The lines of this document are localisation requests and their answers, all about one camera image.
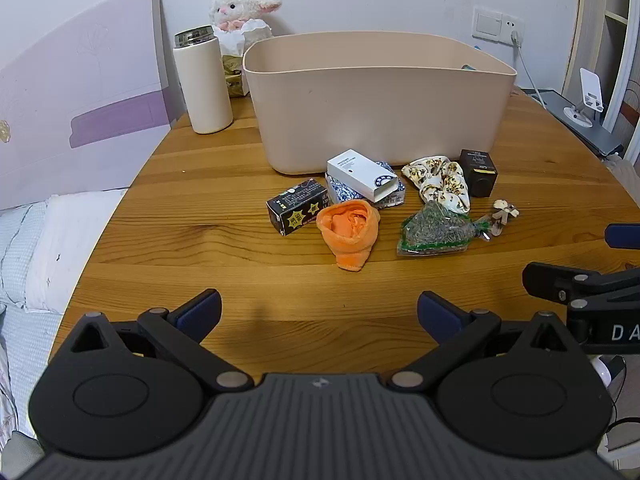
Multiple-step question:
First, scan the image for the white plug with cable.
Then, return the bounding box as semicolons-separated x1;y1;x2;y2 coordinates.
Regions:
509;29;552;107

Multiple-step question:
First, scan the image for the small black box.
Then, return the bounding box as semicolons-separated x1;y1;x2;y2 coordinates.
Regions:
458;148;499;198

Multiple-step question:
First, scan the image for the orange cloth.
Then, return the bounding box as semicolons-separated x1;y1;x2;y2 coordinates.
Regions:
315;199;381;274

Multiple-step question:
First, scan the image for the light blue bed sheet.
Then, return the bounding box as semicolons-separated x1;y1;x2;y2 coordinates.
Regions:
0;200;67;466

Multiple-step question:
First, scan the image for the beige plastic storage bin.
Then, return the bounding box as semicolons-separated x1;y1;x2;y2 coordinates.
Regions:
242;31;518;177

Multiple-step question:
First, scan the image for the white wall switch socket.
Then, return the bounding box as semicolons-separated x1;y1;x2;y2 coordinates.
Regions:
472;6;525;45

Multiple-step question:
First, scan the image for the blue patterned packet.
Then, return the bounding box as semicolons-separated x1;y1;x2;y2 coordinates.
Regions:
324;161;406;210

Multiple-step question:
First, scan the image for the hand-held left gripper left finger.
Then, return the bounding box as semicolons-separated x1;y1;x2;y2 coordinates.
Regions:
69;288;255;394

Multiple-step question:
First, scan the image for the grey laptop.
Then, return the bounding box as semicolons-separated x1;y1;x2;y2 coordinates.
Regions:
519;87;625;157

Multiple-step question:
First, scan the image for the white pillow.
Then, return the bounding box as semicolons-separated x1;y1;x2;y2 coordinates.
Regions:
24;189;129;315

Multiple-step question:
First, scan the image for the white plush lamb toy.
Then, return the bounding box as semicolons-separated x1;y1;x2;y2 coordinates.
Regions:
208;0;283;57

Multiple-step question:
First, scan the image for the green dried herb packet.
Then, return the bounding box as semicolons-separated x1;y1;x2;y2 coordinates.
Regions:
397;199;493;258

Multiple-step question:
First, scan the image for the white cardboard box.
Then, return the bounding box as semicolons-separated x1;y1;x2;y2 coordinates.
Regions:
327;149;400;203

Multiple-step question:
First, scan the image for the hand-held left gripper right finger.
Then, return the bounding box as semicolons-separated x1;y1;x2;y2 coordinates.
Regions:
391;291;586;394

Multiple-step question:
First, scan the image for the white shelf unit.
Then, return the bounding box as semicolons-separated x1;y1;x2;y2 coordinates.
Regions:
564;0;640;166

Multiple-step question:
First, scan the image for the floral fabric scrunchie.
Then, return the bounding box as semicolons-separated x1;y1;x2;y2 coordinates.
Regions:
401;156;472;215

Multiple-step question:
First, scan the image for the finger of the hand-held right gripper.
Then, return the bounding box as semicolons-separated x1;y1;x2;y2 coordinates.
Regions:
522;262;602;307
604;223;640;251

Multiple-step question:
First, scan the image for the white thermos bottle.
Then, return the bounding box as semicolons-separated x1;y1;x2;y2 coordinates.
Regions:
173;25;235;135

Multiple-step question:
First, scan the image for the white phone stand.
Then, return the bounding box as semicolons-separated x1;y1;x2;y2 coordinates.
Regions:
563;67;607;128

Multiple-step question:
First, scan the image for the black box with yellow stars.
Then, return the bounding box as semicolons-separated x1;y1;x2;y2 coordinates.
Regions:
266;178;329;237

